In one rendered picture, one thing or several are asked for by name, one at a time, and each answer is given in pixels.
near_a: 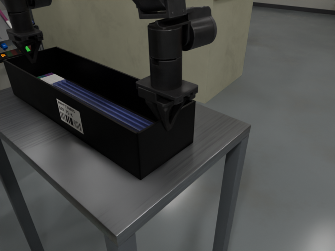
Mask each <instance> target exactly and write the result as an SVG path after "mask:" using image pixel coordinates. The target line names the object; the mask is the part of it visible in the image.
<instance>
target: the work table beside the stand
mask: <svg viewBox="0 0 335 251"><path fill-rule="evenodd" d="M250 128H251V125H250V124H248V123H245V122H243V121H240V120H238V119H235V118H233V117H230V116H227V115H225V114H222V113H220V112H217V111H215V110H212V109H210V108H207V107H205V106H202V105H200V104H197V103H195V119H194V135H193V143H192V144H190V145H189V146H188V147H186V148H185V149H184V150H182V151H181V152H179V153H178V154H177V155H175V156H174V157H172V158H171V159H170V160H168V161H167V162H166V163H164V164H163V165H161V166H160V167H159V168H157V169H156V170H154V171H153V172H152V173H150V174H149V175H148V176H146V177H145V178H143V179H142V180H140V179H138V178H137V177H135V176H133V175H132V174H131V173H129V172H128V171H126V170H125V169H123V168H122V167H120V166H119V165H117V164H116V163H114V162H113V161H111V160H110V159H108V158H107V157H106V156H104V155H103V154H101V153H100V152H98V151H97V150H95V149H94V148H92V147H91V146H89V145H88V144H86V143H85V142H84V141H82V140H81V139H79V138H78V137H76V136H75V135H73V134H72V133H70V132H69V131H67V130H66V129H64V128H63V127H61V126H60V125H59V124H57V123H56V122H54V121H53V120H51V119H50V118H48V117H47V116H45V115H44V114H42V113H41V112H39V111H38V110H36V109H35V108H34V107H32V106H31V105H29V104H28V103H26V102H25V101H23V100H22V99H20V98H19V97H17V96H16V95H14V93H13V90H12V87H9V88H6V89H3V90H0V138H2V139H3V140H4V141H5V142H6V143H7V144H8V145H9V146H10V147H11V148H12V149H13V150H14V151H15V152H17V153H18V154H19V155H20V156H21V157H22V158H23V159H24V160H25V161H26V162H27V163H28V164H29V165H30V166H31V167H33V168H34V169H35V170H36V171H37V172H38V173H39V174H40V175H41V176H42V177H43V178H44V179H45V180H46V181H48V182H49V183H50V184H51V185H52V186H53V187H54V188H55V189H56V190H57V191H58V192H59V193H60V194H61V195H63V196H64V197H65V198H66V199H67V200H68V201H69V202H70V203H71V204H72V205H73V206H74V207H75V208H76V209H78V210H79V211H80V212H81V213H82V214H83V215H84V216H85V217H86V218H87V219H88V220H89V221H90V222H91V223H93V224H94V225H95V226H96V227H97V228H98V229H99V230H100V231H101V232H102V233H103V234H104V237H105V243H106V248H107V251H137V243H136V233H135V232H136V231H137V230H139V229H140V228H141V227H142V226H143V225H144V224H145V223H147V222H148V221H149V220H150V219H151V218H152V217H154V216H155V215H156V214H157V213H158V212H159V211H161V210H162V209H163V208H164V207H165V206H166V205H167V204H169V203H170V202H171V201H172V200H173V199H174V198H176V197H177V196H178V195H179V194H180V193H181V192H183V191H184V190H185V189H186V188H187V187H188V186H189V185H191V184H192V183H193V182H194V181H195V180H196V179H198V178H199V177H200V176H201V175H202V174H203V173H205V172H206V171H207V170H208V169H209V168H210V167H212V166H213V165H214V164H215V163H216V162H217V161H218V160H220V159H221V158H222V157H223V156H224V155H226V159H225V166H224V172H223V179H222V186H221V193H220V200H219V207H218V214H217V221H216V228H215V235H214V242H213V249H212V251H227V249H228V244H229V239H230V233H231V228H232V223H233V217H234V212H235V207H236V202H237V196H238V191H239V186H240V181H241V175H242V170H243V165H244V159H245V154H246V149H247V144H248V138H249V133H250ZM0 180H1V182H2V184H3V187H4V189H5V191H6V193H7V196H8V198H9V200H10V203H11V205H12V207H13V210H14V212H15V214H16V217H17V219H18V221H19V223H20V226H21V228H22V230H23V233H24V235H25V237H26V240H27V242H28V244H29V247H30V249H31V251H44V249H43V246H42V243H41V241H40V238H39V236H38V233H37V231H36V228H35V226H34V223H33V220H32V218H31V215H30V213H29V210H28V208H27V205H26V203H25V200H24V197H23V195H22V192H21V190H20V187H19V185H18V182H17V180H16V177H15V174H14V172H13V169H12V167H11V164H10V162H9V159H8V157H7V154H6V151H5V149H4V146H3V144H2V141H1V139H0Z"/></svg>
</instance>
